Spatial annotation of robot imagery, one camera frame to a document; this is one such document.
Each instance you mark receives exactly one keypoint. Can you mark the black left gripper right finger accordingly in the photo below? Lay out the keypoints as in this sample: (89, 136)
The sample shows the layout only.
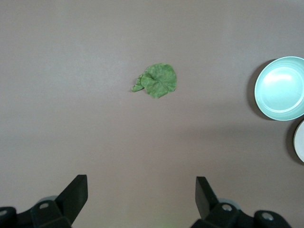
(206, 199)

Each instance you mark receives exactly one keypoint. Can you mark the green lettuce leaf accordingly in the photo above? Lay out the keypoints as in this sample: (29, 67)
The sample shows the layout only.
(159, 80)

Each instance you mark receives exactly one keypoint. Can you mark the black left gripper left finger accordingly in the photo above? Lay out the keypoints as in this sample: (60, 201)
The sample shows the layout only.
(71, 197)

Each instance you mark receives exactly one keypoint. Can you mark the light green plate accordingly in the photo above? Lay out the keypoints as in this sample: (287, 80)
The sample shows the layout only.
(280, 90)

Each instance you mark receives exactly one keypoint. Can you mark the brown table cover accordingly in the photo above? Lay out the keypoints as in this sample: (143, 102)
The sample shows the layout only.
(71, 95)

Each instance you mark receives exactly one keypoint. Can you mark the beige plate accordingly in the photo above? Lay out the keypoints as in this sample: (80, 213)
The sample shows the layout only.
(300, 142)

